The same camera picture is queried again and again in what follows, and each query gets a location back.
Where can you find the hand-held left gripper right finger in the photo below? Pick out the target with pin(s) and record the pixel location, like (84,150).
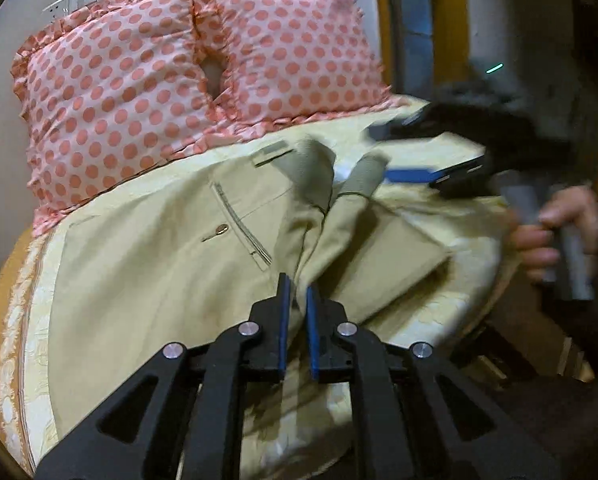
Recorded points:
(312,340)

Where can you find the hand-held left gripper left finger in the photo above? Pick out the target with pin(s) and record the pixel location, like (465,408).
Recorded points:
(284,325)

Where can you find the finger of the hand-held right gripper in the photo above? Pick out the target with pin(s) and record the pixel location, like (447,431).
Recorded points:
(404,125)
(419,176)

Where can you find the beige khaki pants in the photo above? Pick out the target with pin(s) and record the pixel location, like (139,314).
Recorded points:
(169,260)

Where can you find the person's right hand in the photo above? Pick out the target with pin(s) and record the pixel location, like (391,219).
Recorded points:
(554,235)

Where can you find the yellow patterned bed sheet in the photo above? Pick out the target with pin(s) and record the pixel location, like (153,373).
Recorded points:
(429,290)

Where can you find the pink polka dot pillow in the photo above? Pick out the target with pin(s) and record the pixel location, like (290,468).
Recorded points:
(114,105)
(294,55)

